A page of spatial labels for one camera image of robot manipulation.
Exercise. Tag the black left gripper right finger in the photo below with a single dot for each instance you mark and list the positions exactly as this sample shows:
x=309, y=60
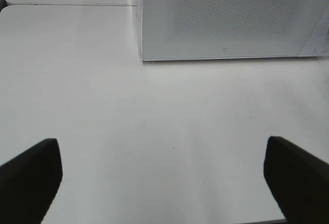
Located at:
x=298, y=181

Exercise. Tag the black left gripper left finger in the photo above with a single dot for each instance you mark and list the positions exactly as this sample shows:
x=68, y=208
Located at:
x=29, y=183

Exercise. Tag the white microwave oven body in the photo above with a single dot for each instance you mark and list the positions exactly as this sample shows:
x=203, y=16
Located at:
x=318, y=36

